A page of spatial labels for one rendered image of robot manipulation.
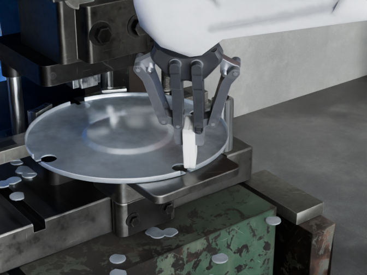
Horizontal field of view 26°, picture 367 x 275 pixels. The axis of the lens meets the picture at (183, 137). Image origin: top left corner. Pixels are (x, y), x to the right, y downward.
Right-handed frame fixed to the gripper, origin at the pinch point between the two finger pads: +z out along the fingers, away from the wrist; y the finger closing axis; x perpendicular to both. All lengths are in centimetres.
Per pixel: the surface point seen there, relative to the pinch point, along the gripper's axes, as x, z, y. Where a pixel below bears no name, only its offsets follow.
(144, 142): 4.5, 4.9, -6.8
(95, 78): 17.1, 4.4, -16.0
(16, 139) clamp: 8.6, 9.9, -27.0
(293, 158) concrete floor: 124, 129, 21
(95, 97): 19.3, 10.5, -17.2
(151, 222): 0.2, 17.2, -6.1
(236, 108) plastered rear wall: 157, 136, 0
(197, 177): -3.2, 3.1, 1.2
